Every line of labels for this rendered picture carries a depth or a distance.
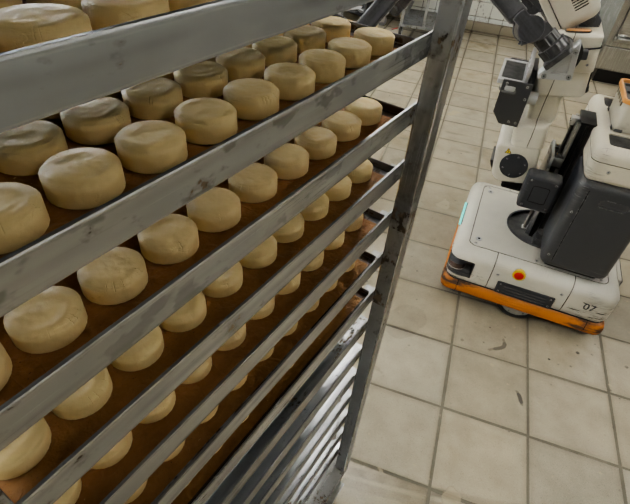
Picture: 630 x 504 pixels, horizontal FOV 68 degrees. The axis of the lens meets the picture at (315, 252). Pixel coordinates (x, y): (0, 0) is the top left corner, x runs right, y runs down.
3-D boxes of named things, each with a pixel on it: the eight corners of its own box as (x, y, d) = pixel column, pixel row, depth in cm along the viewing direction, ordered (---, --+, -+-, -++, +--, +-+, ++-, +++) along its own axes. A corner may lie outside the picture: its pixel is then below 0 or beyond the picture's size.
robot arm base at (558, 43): (573, 51, 139) (573, 40, 147) (557, 30, 137) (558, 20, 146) (545, 71, 145) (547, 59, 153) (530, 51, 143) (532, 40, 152)
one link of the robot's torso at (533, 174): (545, 190, 203) (570, 138, 187) (542, 226, 183) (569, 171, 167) (483, 174, 210) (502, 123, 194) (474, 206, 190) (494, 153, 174)
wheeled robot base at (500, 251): (592, 251, 237) (617, 212, 220) (597, 342, 192) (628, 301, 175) (460, 213, 254) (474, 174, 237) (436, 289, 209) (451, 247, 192)
